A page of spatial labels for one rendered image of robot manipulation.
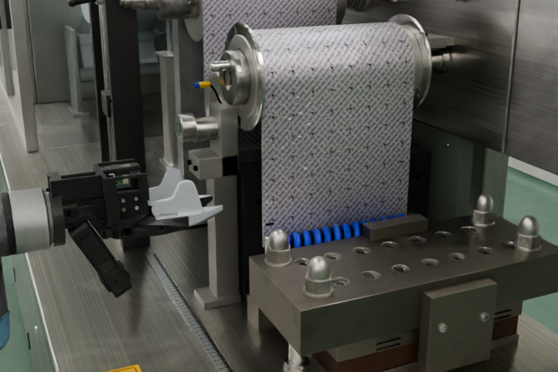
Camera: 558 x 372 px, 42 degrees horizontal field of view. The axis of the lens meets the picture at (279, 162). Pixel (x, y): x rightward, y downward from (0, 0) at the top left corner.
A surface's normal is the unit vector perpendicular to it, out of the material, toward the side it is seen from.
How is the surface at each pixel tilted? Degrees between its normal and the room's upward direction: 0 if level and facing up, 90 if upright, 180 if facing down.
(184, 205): 89
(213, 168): 90
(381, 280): 0
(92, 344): 0
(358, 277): 0
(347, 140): 90
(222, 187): 90
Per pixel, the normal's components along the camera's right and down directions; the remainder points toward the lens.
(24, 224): 0.39, 0.07
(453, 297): 0.40, 0.28
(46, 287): 0.00, -0.95
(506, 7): -0.92, 0.12
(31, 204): 0.28, -0.51
